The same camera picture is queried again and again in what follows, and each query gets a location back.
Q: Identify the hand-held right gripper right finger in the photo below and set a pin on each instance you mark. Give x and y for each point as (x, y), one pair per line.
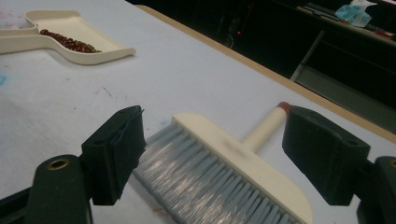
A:
(327, 158)

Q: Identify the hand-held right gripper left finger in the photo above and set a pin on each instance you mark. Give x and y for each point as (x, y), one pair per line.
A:
(115, 155)

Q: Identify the cream brush with grey bristles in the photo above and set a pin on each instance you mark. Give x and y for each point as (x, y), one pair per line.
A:
(236, 155)

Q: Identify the pile of red beans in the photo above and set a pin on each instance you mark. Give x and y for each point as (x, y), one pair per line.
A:
(73, 43)

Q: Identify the cream dustpan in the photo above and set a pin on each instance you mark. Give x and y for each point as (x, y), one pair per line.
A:
(71, 23)

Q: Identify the black computer tower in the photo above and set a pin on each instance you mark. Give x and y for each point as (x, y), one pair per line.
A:
(239, 21)

